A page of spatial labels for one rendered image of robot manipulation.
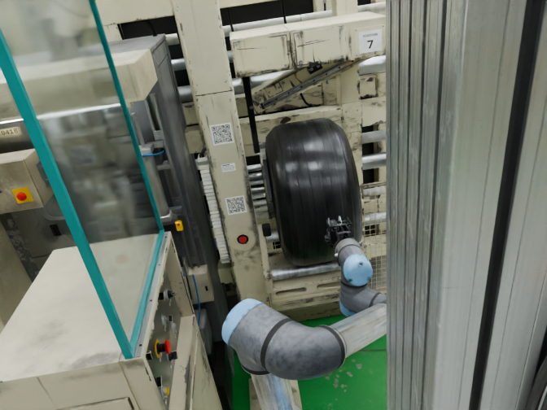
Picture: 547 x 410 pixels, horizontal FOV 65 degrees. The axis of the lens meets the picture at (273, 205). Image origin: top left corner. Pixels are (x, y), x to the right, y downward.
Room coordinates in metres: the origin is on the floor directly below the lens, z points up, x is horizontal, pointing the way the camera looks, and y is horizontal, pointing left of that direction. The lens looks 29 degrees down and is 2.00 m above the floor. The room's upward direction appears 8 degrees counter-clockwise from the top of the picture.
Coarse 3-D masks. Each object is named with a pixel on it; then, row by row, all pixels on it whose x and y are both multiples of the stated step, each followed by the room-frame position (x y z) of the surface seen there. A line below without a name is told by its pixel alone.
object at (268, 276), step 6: (258, 228) 1.71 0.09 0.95; (264, 240) 1.60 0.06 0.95; (264, 246) 1.55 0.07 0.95; (264, 252) 1.50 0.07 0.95; (264, 258) 1.46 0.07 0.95; (264, 264) 1.42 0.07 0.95; (270, 264) 1.44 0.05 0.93; (264, 270) 1.38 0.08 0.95; (270, 270) 1.40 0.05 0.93; (264, 276) 1.35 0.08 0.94; (270, 276) 1.35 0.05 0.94; (270, 282) 1.34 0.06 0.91; (270, 288) 1.34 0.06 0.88
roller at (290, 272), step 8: (312, 264) 1.40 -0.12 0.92; (320, 264) 1.40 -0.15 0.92; (328, 264) 1.39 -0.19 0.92; (336, 264) 1.39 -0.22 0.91; (280, 272) 1.39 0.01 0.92; (288, 272) 1.39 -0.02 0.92; (296, 272) 1.39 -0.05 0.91; (304, 272) 1.39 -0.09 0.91; (312, 272) 1.38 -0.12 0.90; (320, 272) 1.39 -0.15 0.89
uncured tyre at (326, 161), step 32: (288, 128) 1.53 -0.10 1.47; (320, 128) 1.50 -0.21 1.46; (288, 160) 1.37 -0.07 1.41; (320, 160) 1.36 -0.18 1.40; (352, 160) 1.38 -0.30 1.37; (288, 192) 1.30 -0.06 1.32; (320, 192) 1.29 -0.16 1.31; (352, 192) 1.29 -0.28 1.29; (288, 224) 1.28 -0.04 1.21; (320, 224) 1.26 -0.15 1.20; (352, 224) 1.27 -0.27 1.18; (288, 256) 1.33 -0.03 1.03; (320, 256) 1.29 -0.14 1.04
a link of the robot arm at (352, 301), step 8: (344, 288) 0.92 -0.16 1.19; (352, 288) 0.91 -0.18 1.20; (360, 288) 0.91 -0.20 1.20; (368, 288) 0.92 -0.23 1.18; (344, 296) 0.92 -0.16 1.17; (352, 296) 0.91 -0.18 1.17; (360, 296) 0.90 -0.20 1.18; (368, 296) 0.89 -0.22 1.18; (344, 304) 0.92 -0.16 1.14; (352, 304) 0.90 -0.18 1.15; (360, 304) 0.88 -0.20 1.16; (368, 304) 0.87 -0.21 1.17; (344, 312) 0.91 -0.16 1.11; (352, 312) 0.90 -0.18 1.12
